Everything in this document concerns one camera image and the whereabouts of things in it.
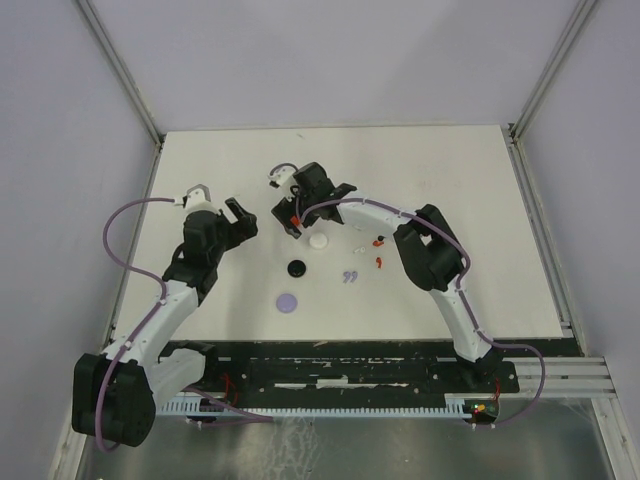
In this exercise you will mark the right circuit board with leds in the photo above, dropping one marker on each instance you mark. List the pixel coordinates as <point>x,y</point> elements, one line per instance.
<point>486,411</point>

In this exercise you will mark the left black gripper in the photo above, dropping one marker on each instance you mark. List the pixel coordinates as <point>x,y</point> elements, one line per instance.
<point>245,226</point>

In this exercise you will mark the aluminium frame post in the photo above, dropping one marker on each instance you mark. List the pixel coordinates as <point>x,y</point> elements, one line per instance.
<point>570,36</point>
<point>91,17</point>

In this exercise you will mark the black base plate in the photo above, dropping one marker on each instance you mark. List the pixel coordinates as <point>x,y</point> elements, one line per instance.
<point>549,348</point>

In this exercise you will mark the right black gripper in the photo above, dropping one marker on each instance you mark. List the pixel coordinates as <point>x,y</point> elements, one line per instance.
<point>283,211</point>

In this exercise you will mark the right aluminium frame post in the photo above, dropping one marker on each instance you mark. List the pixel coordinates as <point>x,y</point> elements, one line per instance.
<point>570,36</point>

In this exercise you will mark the left aluminium frame post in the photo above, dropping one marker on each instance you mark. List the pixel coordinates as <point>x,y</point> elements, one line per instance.
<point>91,17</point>

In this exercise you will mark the white earbud charging case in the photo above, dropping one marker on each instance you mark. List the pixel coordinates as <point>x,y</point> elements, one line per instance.
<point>318,241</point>

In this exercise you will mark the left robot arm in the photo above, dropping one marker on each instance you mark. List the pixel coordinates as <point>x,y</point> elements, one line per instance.
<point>117,392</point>

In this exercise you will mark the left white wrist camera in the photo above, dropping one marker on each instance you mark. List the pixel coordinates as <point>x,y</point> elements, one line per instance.
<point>196,198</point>

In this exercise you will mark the white slotted cable duct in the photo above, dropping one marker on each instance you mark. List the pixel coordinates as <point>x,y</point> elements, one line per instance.
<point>193,406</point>

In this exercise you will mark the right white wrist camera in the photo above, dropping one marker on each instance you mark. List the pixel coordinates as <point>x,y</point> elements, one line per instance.
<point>282,178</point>

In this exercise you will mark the aluminium frame rail front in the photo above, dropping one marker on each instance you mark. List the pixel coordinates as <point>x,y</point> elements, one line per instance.
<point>560,375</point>

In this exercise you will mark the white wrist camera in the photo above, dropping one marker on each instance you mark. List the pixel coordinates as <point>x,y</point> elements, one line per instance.
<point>282,178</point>
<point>196,198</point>

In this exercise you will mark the purple earbud charging case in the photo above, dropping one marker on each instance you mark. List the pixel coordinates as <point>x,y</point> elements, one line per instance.
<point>286,303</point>

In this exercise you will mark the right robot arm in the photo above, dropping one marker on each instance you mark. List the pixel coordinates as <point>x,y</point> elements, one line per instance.
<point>431,255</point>

